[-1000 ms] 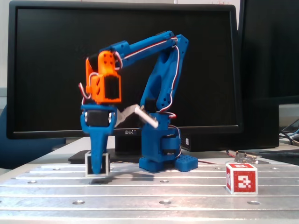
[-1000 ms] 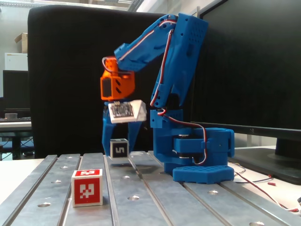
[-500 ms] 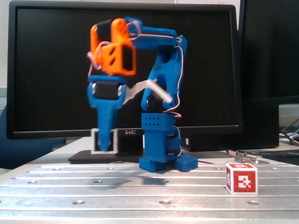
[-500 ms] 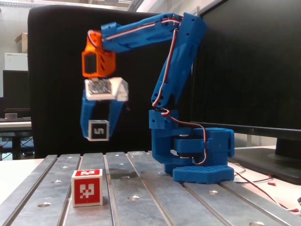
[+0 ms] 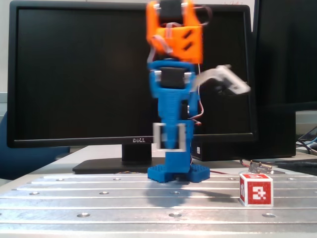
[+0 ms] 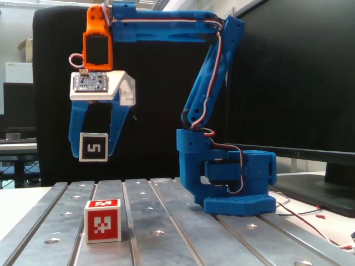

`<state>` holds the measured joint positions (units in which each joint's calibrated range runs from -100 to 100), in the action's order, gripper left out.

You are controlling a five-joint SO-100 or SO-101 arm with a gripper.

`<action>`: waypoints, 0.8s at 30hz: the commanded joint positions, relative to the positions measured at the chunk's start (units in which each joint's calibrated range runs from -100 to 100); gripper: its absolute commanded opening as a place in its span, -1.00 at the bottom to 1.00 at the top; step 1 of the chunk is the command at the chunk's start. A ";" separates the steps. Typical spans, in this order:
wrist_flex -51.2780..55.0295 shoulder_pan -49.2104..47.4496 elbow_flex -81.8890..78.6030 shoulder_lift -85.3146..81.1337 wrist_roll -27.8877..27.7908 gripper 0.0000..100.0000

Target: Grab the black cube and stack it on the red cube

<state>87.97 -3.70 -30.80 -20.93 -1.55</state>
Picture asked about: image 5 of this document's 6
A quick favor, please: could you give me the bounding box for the orange gripper with servo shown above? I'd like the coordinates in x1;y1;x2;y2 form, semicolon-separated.
145;0;204;151

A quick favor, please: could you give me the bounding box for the black cube with white marker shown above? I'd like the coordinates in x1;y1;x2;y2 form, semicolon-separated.
153;122;187;152

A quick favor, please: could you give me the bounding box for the red cube with white marker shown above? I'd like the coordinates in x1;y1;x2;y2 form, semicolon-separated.
239;173;274;208

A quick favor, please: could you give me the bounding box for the black Dell monitor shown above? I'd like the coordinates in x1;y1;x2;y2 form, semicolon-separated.
6;0;259;175

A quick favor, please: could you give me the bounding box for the small controller circuit board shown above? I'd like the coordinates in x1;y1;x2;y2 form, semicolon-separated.
248;160;274;174

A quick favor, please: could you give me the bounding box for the plain black monitor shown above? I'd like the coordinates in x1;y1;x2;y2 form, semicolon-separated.
252;0;317;111

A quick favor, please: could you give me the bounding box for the red white black servo cable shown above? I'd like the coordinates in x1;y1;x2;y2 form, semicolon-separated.
190;99;206;126
148;22;175;64
193;4;213;25

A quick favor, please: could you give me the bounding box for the white gripper camera module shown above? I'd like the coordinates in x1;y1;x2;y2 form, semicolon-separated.
194;63;251;97

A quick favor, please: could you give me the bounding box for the thin multicoloured wire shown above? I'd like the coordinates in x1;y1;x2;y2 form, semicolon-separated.
112;170;147;175

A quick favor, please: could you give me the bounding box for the thin red white wire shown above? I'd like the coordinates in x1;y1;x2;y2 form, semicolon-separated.
210;158;251;175

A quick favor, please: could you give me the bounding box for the aluminium slotted base plate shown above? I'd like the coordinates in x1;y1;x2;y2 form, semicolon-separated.
0;172;317;238

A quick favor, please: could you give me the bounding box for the thin black cable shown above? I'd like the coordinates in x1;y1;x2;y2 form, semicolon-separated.
296;126;317;156

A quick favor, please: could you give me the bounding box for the thick black power cable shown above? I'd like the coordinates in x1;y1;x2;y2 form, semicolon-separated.
273;160;317;167

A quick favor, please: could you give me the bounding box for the light blue cable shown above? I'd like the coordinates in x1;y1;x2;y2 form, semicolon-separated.
297;135;317;149

